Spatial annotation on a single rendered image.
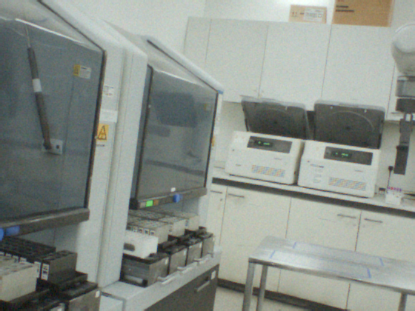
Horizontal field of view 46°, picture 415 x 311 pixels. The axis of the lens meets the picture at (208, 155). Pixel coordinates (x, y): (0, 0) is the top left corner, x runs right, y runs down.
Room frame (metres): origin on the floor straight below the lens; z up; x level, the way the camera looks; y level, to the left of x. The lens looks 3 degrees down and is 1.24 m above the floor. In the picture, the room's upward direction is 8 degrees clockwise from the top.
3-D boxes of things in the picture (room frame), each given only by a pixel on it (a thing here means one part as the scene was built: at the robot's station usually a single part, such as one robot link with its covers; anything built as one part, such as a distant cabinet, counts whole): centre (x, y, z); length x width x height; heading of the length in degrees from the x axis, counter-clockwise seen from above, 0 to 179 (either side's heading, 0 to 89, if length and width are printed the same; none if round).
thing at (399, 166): (1.35, -0.52, 1.22); 0.03 x 0.01 x 0.07; 70
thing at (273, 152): (4.09, -0.50, 1.22); 0.62 x 0.56 x 0.64; 158
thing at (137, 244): (1.61, 0.28, 0.83); 0.30 x 0.10 x 0.06; 70
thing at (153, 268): (1.66, 0.41, 0.78); 0.73 x 0.14 x 0.09; 70
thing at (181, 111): (1.87, 0.33, 1.28); 0.61 x 0.51 x 0.63; 160
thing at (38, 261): (1.21, 0.35, 0.85); 0.12 x 0.02 x 0.06; 159
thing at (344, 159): (3.89, -1.05, 1.24); 0.62 x 0.56 x 0.69; 160
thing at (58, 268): (1.20, 0.33, 0.85); 0.12 x 0.02 x 0.06; 160
